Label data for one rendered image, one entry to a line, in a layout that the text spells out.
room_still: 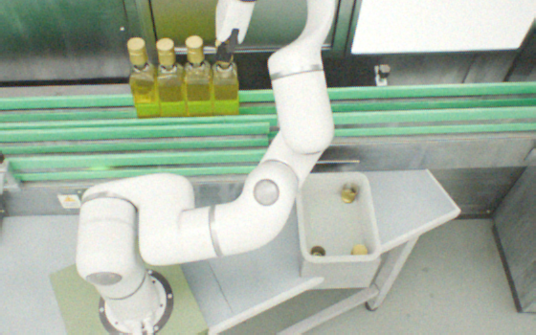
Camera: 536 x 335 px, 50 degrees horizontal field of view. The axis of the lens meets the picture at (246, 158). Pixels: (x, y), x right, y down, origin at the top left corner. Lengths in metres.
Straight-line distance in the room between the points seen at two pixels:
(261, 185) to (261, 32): 0.54
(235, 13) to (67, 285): 0.67
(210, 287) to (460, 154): 0.69
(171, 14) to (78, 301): 0.64
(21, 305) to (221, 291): 0.44
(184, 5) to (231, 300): 0.65
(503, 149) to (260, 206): 0.81
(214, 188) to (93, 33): 0.46
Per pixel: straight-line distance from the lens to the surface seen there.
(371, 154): 1.42
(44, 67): 1.51
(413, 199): 1.47
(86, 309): 1.27
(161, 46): 1.17
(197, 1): 1.26
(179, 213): 0.94
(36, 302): 1.38
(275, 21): 1.31
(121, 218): 0.99
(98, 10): 1.35
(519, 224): 2.14
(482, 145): 1.49
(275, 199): 0.86
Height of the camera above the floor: 1.98
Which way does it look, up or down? 56 degrees down
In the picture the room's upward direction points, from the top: straight up
